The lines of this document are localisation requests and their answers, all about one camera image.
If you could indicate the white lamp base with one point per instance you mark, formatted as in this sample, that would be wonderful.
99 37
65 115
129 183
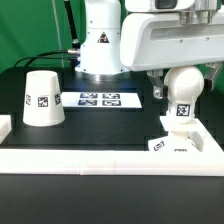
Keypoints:
178 138

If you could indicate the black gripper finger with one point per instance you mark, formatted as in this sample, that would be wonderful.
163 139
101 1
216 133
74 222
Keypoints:
159 89
213 71

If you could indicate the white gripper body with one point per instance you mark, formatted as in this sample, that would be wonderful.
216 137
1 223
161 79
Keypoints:
159 34

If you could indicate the white lamp shade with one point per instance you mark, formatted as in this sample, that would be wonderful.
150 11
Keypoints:
42 101

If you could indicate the white table border frame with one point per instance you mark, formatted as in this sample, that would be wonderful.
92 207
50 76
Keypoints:
209 161

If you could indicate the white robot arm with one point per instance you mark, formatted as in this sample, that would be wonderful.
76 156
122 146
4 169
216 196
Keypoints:
100 53

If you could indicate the green backdrop curtain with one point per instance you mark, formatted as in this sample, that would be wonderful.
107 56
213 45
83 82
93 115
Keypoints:
23 23

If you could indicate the white lamp bulb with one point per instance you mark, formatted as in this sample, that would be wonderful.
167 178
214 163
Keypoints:
185 84

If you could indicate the white marker sheet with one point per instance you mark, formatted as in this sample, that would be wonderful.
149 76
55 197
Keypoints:
100 100

